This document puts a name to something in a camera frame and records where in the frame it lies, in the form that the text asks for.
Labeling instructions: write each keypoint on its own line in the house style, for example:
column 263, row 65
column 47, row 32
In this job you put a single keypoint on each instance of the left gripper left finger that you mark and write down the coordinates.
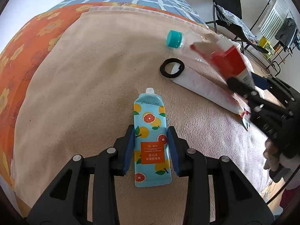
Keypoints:
column 84, row 192

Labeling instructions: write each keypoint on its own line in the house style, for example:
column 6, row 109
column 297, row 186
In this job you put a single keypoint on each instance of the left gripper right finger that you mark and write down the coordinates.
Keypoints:
column 218, row 192

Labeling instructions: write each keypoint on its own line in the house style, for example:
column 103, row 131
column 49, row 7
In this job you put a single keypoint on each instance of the colourful white wrapper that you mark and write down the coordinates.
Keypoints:
column 202, row 86

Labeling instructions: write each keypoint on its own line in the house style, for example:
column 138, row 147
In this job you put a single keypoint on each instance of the red cardboard box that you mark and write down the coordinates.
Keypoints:
column 223, row 56

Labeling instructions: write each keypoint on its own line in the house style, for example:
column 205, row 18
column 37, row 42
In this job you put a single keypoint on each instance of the orange cap fruit tube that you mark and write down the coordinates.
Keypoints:
column 151, row 153

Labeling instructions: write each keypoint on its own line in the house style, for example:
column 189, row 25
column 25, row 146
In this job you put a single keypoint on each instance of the clear bottle teal cap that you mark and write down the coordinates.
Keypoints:
column 181, row 42

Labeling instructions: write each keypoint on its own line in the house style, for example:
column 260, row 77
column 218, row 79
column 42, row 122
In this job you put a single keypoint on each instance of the right gloved hand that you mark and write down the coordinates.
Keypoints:
column 278, row 164

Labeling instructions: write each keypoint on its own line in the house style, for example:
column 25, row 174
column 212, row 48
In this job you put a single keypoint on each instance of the black clothes rack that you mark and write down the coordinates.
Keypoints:
column 280, row 56

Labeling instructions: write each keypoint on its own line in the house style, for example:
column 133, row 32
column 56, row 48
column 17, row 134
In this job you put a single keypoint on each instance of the yellow box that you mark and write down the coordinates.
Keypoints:
column 265, row 44

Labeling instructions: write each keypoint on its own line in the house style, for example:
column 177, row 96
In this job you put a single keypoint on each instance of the dark hanging jacket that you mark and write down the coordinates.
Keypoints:
column 287, row 34

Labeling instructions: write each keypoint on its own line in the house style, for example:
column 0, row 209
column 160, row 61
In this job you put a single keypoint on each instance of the striped white green towel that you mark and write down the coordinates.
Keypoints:
column 273, row 18

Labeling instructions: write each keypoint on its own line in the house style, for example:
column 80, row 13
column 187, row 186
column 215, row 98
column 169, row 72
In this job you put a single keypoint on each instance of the checkered chair cushion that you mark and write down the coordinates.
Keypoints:
column 231, row 19

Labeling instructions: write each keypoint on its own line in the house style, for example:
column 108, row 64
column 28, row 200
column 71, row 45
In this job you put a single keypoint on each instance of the beige blanket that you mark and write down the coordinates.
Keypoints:
column 81, row 97

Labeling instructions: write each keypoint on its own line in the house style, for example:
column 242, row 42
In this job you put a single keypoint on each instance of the black folding chair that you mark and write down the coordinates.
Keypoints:
column 234, row 6

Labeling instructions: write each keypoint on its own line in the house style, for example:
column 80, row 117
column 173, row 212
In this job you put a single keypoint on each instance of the orange floral bedsheet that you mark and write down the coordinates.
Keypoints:
column 25, row 53

